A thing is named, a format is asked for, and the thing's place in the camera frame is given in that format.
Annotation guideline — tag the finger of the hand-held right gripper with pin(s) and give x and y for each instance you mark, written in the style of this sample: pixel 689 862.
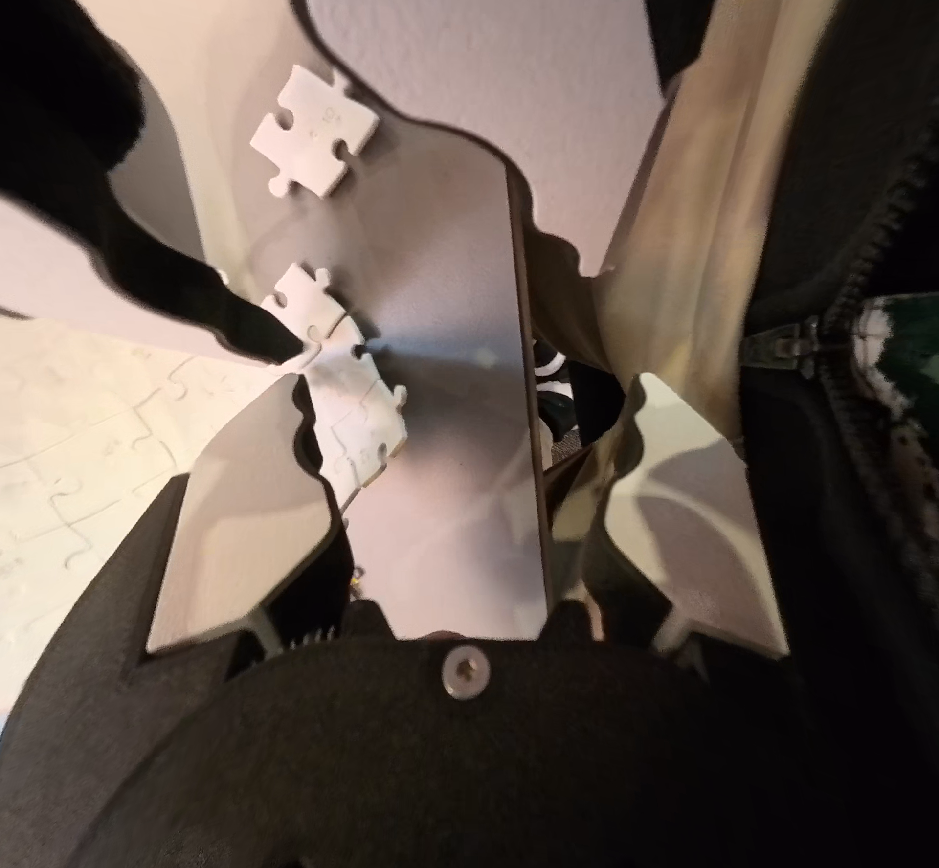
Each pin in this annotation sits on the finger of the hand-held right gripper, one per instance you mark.
pixel 73 281
pixel 477 24

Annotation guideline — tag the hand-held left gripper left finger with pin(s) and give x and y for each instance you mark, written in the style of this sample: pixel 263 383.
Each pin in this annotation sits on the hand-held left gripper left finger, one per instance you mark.
pixel 235 530

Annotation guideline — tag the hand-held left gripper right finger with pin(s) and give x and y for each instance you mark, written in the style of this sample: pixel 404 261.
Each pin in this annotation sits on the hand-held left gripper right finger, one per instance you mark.
pixel 697 538

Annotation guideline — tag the partly built puzzle ball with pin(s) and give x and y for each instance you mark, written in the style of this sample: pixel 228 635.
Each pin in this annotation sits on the partly built puzzle ball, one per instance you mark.
pixel 88 479

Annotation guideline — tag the curved white puzzle piece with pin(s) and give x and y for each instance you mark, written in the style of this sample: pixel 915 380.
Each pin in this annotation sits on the curved white puzzle piece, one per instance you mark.
pixel 315 131

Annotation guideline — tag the joined white puzzle cluster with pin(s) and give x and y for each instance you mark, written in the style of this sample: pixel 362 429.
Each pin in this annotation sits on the joined white puzzle cluster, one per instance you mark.
pixel 345 369

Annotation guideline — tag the black white shoe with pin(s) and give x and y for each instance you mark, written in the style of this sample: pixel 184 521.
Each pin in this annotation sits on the black white shoe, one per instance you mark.
pixel 550 369

